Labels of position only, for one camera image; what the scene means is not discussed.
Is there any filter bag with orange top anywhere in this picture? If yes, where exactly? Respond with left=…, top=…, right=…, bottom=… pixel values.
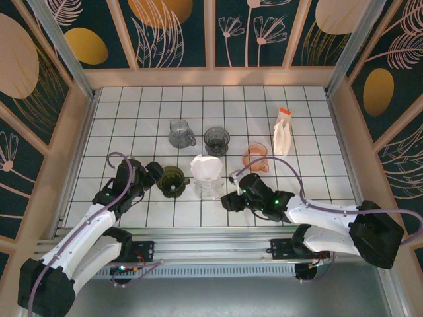
left=272, top=108, right=293, bottom=156

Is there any aluminium frame rail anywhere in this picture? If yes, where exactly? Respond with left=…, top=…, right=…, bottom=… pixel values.
left=34, top=227, right=394, bottom=267

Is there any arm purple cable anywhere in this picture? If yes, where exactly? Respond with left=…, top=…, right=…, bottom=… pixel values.
left=235, top=157, right=423, bottom=285
left=28, top=151, right=165, bottom=317

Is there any aluminium corner post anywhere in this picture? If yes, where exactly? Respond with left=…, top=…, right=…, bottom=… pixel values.
left=25, top=0, right=98, bottom=100
left=325, top=0, right=386, bottom=98

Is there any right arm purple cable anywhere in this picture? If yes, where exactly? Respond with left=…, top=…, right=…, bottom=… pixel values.
left=235, top=157, right=423, bottom=285

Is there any gray transparent coffee dripper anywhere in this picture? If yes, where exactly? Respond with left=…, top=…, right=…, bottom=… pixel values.
left=203, top=127, right=231, bottom=156

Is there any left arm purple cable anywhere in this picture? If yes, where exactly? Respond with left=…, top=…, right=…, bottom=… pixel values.
left=28, top=151, right=165, bottom=317

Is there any clear plastic coffee dripper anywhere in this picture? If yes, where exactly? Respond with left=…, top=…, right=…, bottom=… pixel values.
left=193, top=174, right=223, bottom=188

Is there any gray transparent pitcher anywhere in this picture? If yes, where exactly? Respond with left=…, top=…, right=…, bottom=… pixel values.
left=167, top=118, right=198, bottom=149

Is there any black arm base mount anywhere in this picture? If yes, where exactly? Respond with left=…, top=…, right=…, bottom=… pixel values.
left=130, top=240, right=156, bottom=264
left=269, top=238, right=297, bottom=262

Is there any slotted white cable duct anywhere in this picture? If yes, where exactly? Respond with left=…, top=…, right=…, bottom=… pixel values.
left=95, top=265, right=297, bottom=280

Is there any aluminium side rail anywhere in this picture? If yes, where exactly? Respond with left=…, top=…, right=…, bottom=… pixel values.
left=326, top=92, right=373, bottom=230
left=51, top=90, right=102, bottom=240

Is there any clear plastic pitcher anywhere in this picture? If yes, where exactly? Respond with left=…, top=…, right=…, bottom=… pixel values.
left=194, top=180, right=223, bottom=201

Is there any green transparent coffee dripper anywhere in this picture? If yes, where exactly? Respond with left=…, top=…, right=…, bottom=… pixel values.
left=157, top=165, right=192, bottom=199

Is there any orange transparent pitcher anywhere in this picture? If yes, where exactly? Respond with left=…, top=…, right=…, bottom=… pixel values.
left=243, top=141, right=272, bottom=173

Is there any white paper coffee filter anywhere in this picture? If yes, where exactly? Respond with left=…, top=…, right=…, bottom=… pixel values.
left=190, top=153, right=224, bottom=182

